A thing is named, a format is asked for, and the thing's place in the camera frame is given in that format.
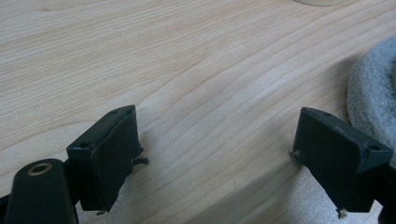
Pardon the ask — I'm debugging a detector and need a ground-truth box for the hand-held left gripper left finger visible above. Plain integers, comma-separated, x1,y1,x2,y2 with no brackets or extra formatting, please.
65,105,149,216

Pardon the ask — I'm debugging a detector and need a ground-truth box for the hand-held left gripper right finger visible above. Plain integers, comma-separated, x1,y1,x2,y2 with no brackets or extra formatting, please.
290,106,394,218

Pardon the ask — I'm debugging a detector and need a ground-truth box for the grey felt pad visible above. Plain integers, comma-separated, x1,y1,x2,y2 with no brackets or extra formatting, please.
346,35,396,158

